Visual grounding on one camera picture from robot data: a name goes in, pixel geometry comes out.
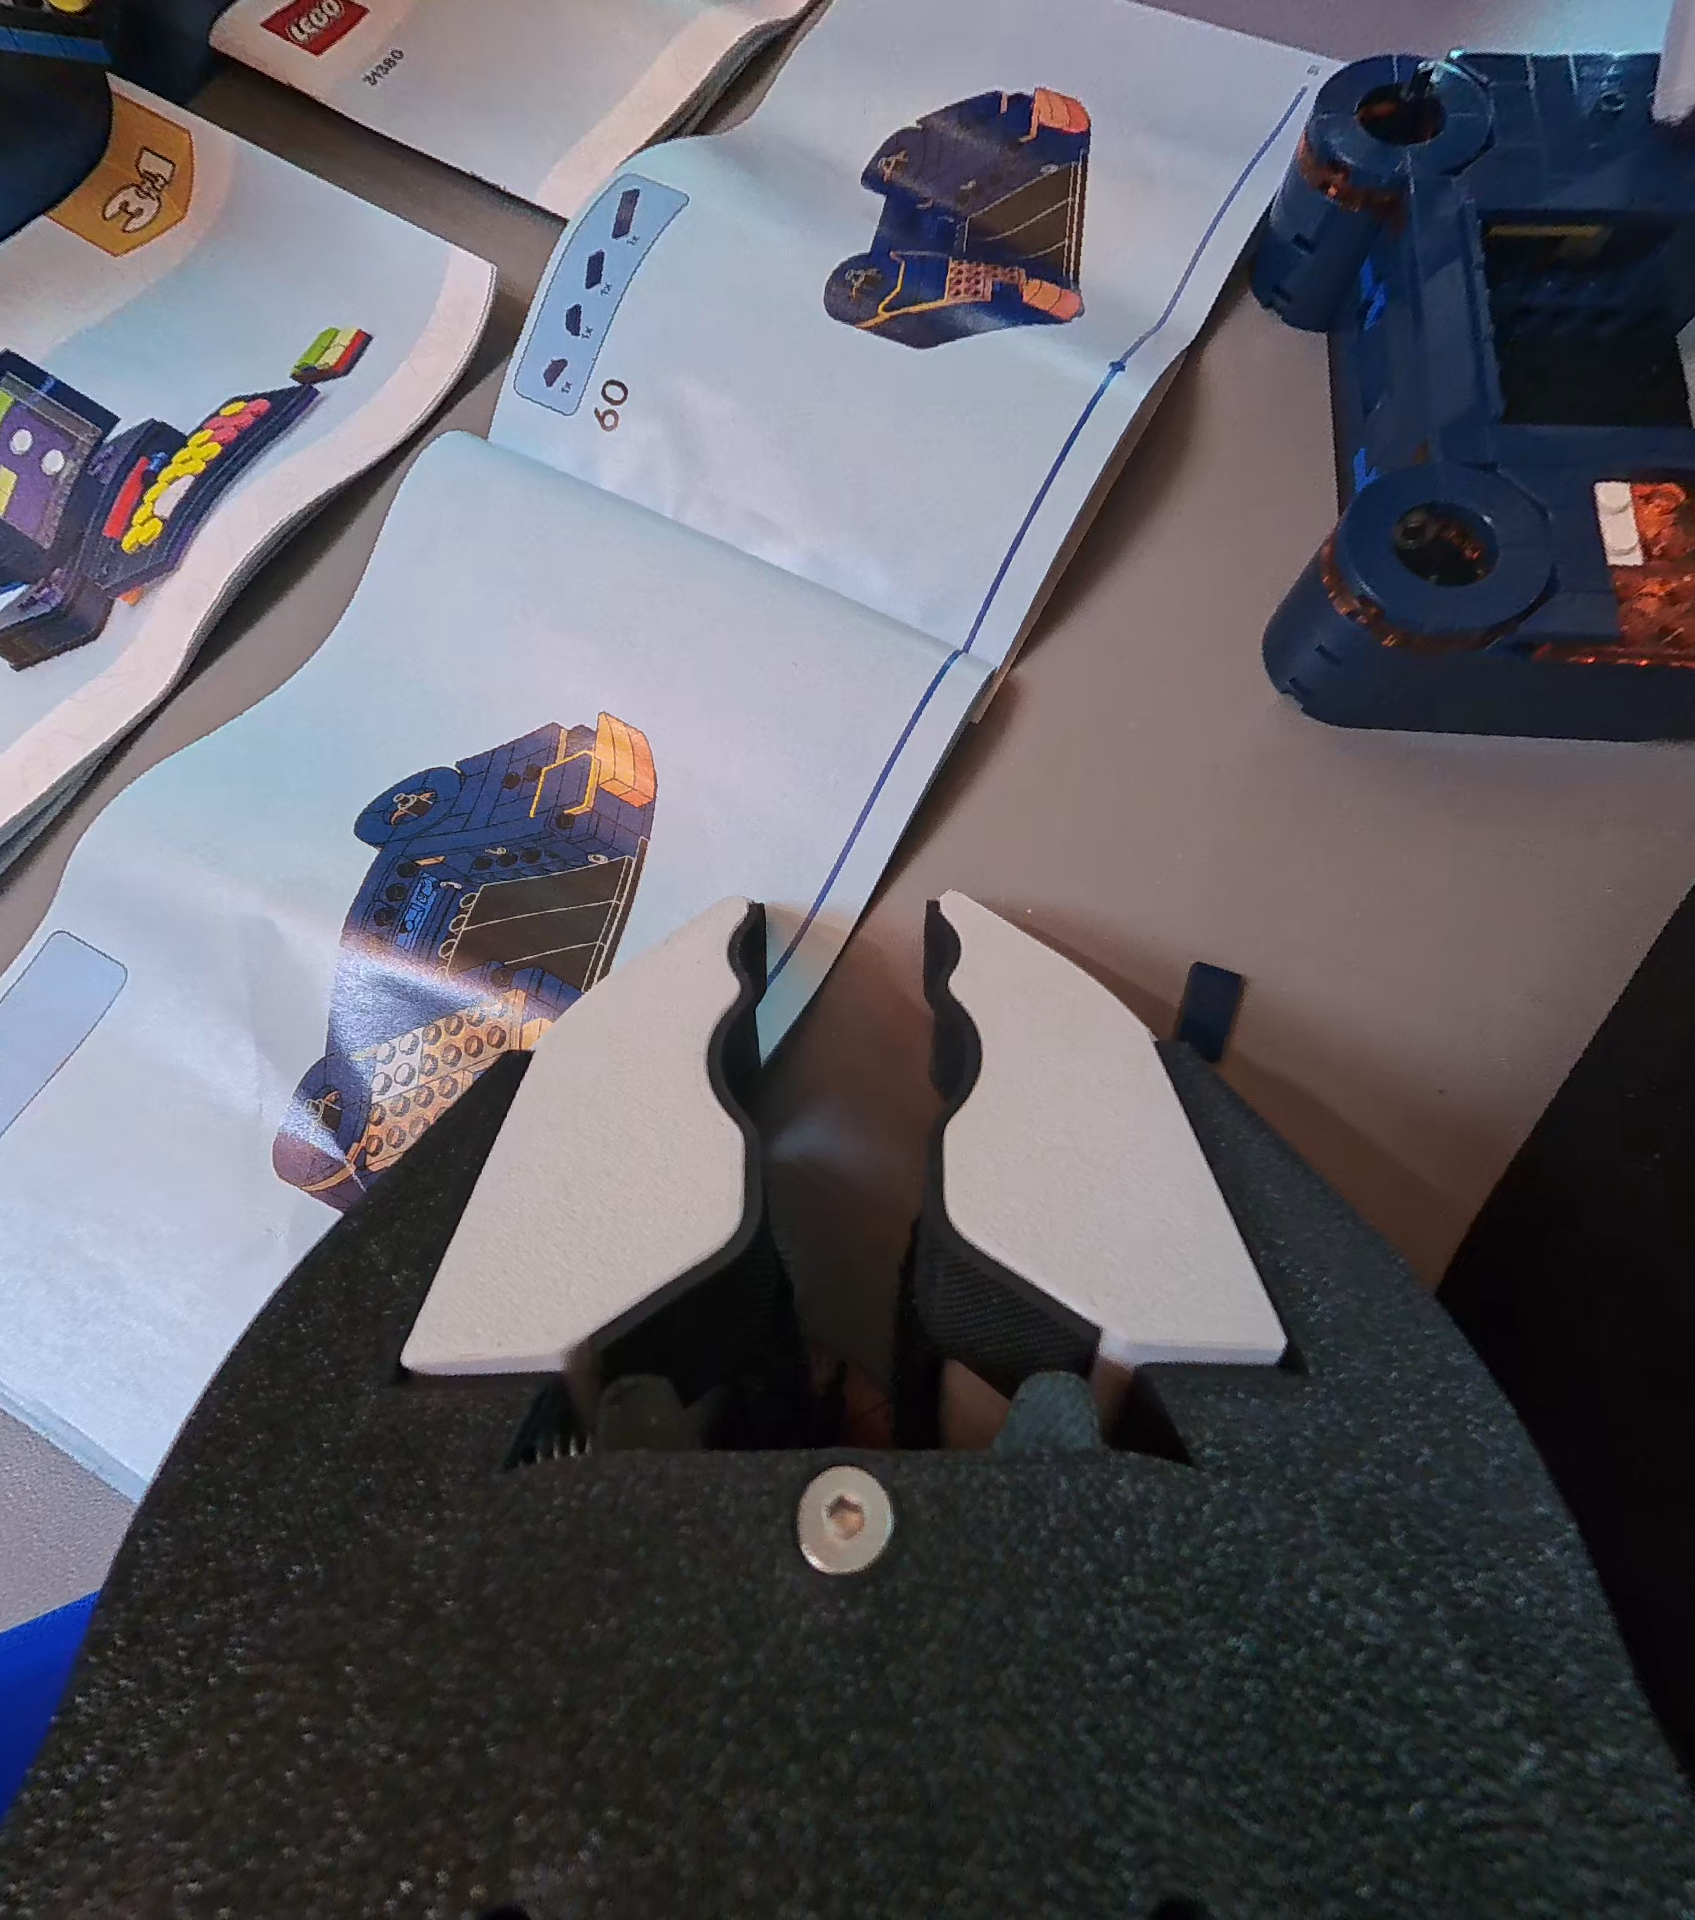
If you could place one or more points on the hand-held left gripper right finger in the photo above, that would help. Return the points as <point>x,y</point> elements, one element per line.
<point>1087,1186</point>

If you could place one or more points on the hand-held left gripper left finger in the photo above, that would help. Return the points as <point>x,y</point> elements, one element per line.
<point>592,1186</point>

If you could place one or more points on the dark blue tile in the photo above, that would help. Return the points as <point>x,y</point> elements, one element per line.
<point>1209,1008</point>

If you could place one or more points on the blue orange brick model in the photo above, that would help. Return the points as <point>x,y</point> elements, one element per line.
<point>1432,286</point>

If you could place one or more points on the open instruction booklet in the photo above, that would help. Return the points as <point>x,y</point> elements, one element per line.
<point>787,451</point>

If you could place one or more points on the instruction booklet purple model cover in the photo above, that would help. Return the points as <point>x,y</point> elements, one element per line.
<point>367,301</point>

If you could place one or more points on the instruction booklet arcade machine cover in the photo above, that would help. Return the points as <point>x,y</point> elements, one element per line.
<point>517,106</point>

